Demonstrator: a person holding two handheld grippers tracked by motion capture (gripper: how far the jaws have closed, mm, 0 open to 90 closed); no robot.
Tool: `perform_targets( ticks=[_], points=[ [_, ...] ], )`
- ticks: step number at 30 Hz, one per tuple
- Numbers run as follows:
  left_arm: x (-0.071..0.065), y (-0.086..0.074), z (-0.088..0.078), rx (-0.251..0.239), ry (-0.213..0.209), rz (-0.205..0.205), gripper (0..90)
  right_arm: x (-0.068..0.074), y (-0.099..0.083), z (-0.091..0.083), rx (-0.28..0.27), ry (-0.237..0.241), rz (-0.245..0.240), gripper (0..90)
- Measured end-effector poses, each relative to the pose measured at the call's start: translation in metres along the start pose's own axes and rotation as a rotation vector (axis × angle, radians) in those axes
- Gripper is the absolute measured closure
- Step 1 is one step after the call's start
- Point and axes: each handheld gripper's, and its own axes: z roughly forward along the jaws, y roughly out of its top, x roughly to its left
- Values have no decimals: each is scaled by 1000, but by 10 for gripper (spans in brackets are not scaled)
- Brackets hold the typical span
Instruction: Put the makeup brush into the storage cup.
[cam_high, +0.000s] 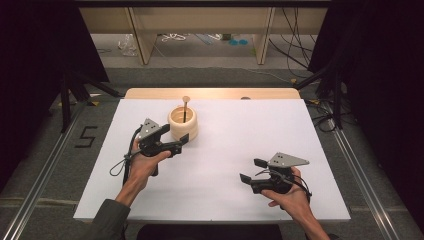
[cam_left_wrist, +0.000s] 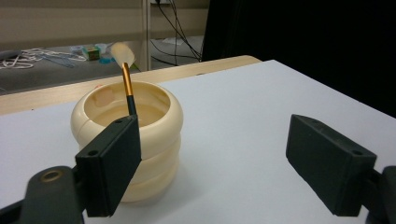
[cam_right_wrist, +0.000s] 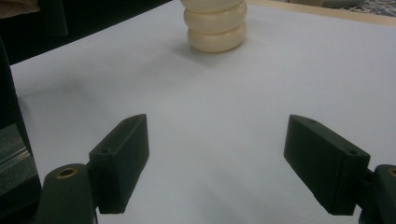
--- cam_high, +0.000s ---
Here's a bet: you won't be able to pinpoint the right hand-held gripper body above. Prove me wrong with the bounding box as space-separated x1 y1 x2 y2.
249 152 311 195

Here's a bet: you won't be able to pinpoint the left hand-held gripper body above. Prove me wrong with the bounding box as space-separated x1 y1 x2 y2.
135 118 183 158

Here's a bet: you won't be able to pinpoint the cream ribbed brush holder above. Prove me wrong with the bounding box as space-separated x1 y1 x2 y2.
167 104 199 142

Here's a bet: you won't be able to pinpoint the person's left hand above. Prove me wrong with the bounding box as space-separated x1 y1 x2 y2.
128 139 172 191

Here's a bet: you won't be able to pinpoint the person's right hand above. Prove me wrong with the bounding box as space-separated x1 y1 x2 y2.
261 167 313 219

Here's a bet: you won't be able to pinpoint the clear plastic bag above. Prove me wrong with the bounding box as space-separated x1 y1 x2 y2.
117 33 139 57

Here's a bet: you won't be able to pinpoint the black metal stand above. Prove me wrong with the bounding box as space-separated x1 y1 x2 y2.
293 63 345 130
59 66 122 134

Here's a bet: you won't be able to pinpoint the light wooden desk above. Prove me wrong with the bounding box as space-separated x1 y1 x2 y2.
78 6 330 66

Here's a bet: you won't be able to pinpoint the black curtain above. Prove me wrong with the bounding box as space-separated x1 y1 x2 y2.
308 0 424 232
0 0 110 195

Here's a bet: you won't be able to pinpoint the right hand-held gripper cable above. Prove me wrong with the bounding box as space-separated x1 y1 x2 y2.
254 168 313 202

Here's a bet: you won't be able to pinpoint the hand-held gripper cable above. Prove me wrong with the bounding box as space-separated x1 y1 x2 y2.
254 168 313 202
109 126 143 186

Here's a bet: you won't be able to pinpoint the left hand-held gripper cable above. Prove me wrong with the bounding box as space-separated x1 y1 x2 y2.
109 126 143 186

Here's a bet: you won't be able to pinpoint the black floor cables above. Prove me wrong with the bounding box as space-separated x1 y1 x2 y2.
306 99 336 133

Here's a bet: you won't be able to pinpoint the aluminium floor rail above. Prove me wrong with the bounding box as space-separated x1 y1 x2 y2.
0 103 85 240
328 126 398 240

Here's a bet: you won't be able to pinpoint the white cords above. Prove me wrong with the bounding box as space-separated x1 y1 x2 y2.
160 33 188 43

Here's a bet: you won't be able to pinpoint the black hanging cables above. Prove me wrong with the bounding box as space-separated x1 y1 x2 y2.
268 6 318 72

